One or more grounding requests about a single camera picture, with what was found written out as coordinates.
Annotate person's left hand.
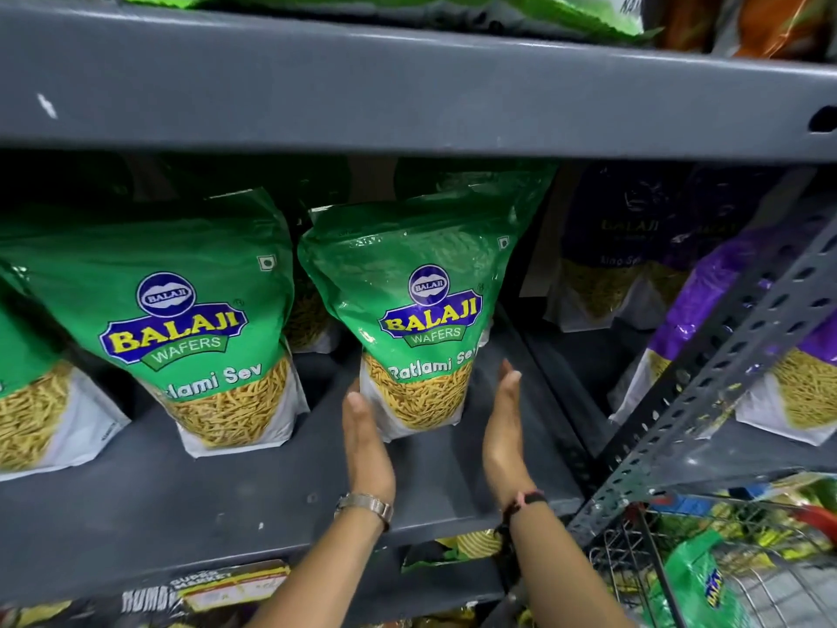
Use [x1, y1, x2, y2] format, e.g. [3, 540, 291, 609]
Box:
[342, 379, 398, 504]

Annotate person's right hand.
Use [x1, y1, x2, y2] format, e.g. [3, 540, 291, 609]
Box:
[482, 359, 540, 509]

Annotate person's right forearm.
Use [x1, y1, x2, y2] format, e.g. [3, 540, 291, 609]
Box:
[509, 500, 634, 628]

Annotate person's left forearm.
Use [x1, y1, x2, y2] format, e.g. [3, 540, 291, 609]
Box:
[247, 510, 392, 628]

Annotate silver wristwatch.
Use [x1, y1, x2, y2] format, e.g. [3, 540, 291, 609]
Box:
[334, 493, 395, 532]

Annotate black wrist band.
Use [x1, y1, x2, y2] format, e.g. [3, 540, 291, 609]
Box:
[501, 491, 549, 525]

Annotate green yellow snack packet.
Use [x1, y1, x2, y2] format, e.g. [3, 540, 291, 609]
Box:
[401, 529, 506, 575]

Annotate purple snack packet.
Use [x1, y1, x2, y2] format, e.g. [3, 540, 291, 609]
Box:
[609, 218, 837, 448]
[544, 164, 695, 334]

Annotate shelf price label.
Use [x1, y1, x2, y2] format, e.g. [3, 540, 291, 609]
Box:
[175, 560, 293, 613]

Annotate grey slotted metal upright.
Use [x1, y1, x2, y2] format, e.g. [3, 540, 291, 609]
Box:
[568, 195, 837, 551]

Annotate small green plastic packet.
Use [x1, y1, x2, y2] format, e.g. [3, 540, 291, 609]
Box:
[646, 529, 754, 628]

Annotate grey metal shelf rack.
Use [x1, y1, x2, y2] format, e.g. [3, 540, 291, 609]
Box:
[0, 0, 837, 628]

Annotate light green snack packets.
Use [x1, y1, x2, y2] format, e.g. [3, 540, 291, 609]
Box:
[123, 0, 663, 45]

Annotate orange snack packet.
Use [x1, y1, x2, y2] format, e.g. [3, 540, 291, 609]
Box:
[654, 0, 837, 61]

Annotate wire shopping basket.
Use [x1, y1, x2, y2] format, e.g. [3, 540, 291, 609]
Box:
[587, 493, 837, 628]

